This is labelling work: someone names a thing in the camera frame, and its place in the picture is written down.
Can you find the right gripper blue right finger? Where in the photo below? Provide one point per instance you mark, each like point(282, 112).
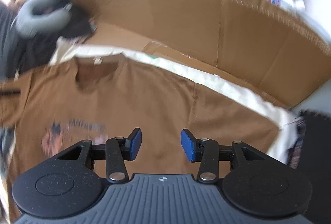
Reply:
point(191, 146)

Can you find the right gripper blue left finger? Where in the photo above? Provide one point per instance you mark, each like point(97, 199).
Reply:
point(132, 144)

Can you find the brown cardboard sheet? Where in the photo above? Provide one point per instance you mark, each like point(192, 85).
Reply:
point(250, 42)

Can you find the folded black garment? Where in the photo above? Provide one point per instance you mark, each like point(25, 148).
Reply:
point(310, 155)

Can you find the cream bear print bedsheet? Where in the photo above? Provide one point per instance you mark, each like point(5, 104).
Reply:
point(207, 84)

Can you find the black garment pile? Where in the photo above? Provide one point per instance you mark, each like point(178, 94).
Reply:
point(19, 54)

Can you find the brown printed t-shirt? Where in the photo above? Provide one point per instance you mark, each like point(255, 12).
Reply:
point(129, 115)

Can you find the grey neck pillow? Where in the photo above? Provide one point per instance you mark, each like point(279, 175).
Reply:
point(43, 17)

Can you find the dark grey pillow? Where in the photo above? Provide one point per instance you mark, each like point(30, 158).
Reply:
point(9, 42)

